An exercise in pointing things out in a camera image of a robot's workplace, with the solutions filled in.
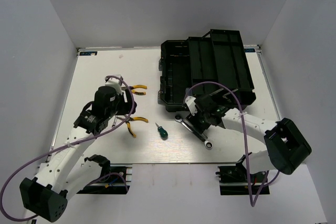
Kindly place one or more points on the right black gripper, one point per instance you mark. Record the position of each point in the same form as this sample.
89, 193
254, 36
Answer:
195, 123

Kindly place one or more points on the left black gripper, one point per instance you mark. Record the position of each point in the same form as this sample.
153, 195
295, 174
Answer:
127, 106

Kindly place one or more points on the green stubby screwdriver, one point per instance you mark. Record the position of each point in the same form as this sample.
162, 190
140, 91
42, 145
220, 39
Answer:
162, 132

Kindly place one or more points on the black plastic toolbox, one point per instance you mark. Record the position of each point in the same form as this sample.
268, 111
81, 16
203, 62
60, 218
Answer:
214, 63

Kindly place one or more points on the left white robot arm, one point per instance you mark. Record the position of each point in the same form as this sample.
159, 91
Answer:
48, 193

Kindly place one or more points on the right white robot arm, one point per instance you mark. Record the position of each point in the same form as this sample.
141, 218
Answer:
286, 147

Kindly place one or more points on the large silver ratchet wrench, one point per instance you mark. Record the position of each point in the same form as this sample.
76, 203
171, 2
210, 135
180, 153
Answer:
208, 145

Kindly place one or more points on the small silver combination wrench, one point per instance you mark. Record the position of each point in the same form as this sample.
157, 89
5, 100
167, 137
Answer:
114, 122

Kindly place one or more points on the yellow pliers near back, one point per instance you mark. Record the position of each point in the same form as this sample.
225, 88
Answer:
138, 89

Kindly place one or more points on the blue label sticker left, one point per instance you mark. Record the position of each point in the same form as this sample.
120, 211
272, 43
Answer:
88, 53

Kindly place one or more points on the blue label sticker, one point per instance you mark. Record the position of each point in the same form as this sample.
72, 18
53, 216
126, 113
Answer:
249, 50
88, 53

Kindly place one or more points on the blue label sticker right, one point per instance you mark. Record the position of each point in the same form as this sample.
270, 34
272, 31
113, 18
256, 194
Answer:
249, 50

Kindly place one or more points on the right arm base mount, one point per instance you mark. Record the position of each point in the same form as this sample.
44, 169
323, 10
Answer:
233, 182

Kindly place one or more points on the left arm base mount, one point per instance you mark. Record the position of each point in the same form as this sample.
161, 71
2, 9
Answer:
116, 181

